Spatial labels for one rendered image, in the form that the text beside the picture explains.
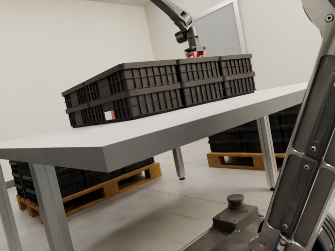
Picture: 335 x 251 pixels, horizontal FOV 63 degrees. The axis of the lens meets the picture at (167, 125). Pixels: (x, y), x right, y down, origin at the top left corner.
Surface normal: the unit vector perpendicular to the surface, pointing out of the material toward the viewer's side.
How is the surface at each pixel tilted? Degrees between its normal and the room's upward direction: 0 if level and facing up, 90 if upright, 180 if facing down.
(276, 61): 90
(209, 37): 90
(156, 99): 90
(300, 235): 90
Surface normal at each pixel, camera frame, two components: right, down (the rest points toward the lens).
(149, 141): 0.66, -0.07
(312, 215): -0.73, 0.20
